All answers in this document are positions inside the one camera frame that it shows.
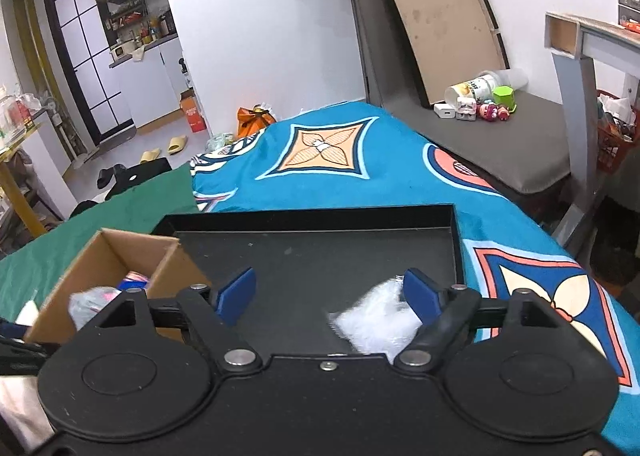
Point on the orange bag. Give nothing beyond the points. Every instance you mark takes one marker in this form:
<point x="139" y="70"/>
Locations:
<point x="253" y="120"/>

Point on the brown cardboard box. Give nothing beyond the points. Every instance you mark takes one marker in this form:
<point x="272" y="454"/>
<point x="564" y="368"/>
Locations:
<point x="108" y="257"/>

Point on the grey round plush toy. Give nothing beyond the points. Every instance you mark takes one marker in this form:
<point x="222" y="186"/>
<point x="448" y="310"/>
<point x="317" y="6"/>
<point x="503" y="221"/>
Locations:
<point x="84" y="305"/>

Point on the white charger block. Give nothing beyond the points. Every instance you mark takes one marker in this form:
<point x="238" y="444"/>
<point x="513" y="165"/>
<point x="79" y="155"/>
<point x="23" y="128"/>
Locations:
<point x="444" y="110"/>

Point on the red small toy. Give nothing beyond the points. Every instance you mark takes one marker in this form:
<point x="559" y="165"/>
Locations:
<point x="491" y="112"/>

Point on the green small cup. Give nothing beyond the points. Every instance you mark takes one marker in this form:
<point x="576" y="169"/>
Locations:
<point x="505" y="96"/>

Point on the brown leaning board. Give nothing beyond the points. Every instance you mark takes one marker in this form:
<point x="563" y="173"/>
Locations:
<point x="447" y="42"/>

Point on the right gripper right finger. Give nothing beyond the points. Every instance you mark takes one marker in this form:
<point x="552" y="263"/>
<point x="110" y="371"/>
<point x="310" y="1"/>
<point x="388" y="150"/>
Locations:
<point x="513" y="367"/>

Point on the green cloth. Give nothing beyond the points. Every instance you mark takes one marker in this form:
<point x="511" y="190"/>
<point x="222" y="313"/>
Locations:
<point x="30" y="273"/>

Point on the red basket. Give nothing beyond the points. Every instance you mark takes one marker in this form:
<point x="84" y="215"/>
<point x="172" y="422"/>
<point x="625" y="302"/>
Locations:
<point x="618" y="130"/>

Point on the blue patterned blanket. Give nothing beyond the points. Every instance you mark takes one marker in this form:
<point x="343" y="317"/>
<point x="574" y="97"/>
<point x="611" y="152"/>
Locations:
<point x="357" y="155"/>

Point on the white towel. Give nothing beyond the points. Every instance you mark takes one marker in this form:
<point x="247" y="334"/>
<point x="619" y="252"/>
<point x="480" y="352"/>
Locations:
<point x="20" y="407"/>

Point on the orange cardboard box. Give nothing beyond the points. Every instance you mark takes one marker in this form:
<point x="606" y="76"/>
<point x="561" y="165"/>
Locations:
<point x="189" y="107"/>

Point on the grey table leg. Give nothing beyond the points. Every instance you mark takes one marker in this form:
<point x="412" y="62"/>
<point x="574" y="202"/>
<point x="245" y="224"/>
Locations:
<point x="577" y="43"/>

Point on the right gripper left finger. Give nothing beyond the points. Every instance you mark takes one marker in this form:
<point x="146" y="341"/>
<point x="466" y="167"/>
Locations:
<point x="142" y="367"/>

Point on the grey bench cushion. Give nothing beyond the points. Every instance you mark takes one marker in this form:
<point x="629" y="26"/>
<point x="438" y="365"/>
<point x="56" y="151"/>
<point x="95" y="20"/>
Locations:
<point x="524" y="156"/>

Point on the white plastic bag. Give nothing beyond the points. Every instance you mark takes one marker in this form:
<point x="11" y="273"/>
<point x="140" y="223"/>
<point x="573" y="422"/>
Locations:
<point x="219" y="141"/>

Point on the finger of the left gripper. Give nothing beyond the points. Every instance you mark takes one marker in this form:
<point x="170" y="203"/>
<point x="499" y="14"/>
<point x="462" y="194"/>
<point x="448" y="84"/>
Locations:
<point x="20" y="358"/>

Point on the blue tissue pack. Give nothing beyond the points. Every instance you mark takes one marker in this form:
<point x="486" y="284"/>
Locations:
<point x="133" y="280"/>

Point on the black shallow tray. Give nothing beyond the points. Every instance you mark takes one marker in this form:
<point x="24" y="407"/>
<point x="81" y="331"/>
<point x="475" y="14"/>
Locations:
<point x="310" y="263"/>

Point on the black laptop bag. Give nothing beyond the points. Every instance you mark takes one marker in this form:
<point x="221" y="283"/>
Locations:
<point x="126" y="178"/>

